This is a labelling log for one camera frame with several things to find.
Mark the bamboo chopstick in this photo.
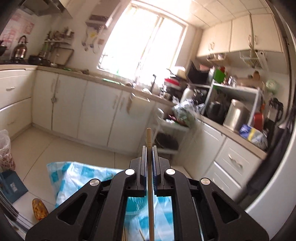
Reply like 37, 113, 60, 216
138, 229, 145, 241
147, 128, 154, 241

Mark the blue white checkered tablecloth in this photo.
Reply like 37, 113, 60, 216
47, 162, 175, 240

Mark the yellow patterned slipper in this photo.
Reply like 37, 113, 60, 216
32, 198, 49, 221

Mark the dark blue box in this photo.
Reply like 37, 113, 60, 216
1, 170, 28, 203

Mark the blue snack bag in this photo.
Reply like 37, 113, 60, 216
239, 124, 268, 151

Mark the floral plastic bag bin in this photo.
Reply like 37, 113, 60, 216
0, 130, 16, 171

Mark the bag of green vegetables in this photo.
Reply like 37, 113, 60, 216
172, 99, 196, 128

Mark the black rice cooker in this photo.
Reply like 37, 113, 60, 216
206, 101, 226, 124

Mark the white microwave shelf rack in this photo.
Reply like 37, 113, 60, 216
201, 80, 264, 126

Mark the black wok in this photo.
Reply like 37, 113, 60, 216
28, 55, 51, 67

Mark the metal kettle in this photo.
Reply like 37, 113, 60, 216
11, 35, 27, 59

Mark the range hood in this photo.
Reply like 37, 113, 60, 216
20, 0, 72, 19

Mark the wall water heater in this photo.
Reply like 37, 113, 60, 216
85, 0, 121, 30

